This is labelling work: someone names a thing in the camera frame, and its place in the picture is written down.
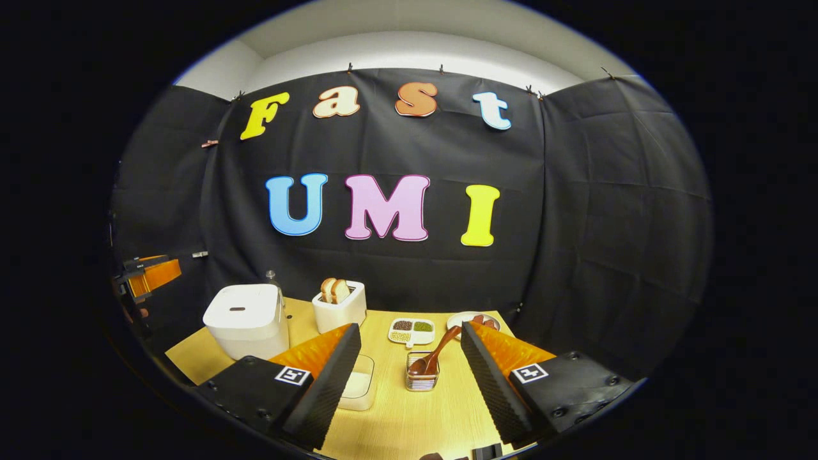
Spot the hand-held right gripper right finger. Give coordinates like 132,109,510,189
460,321,640,448

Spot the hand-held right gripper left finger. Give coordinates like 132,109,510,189
195,323,362,451

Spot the brown wooden spoon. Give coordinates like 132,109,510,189
409,326,462,376

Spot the clear wire chopstick holder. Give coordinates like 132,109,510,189
405,351,440,392

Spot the white rice cooker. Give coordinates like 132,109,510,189
203,284,289,360

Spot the white toaster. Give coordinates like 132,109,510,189
312,280,367,334

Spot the white round plate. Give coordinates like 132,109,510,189
447,311,501,334

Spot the white divided grain dish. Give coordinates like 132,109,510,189
388,318,436,349

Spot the clear glass bottle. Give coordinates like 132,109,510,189
265,270,286,309

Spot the black backdrop cloth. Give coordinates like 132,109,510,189
110,68,713,381

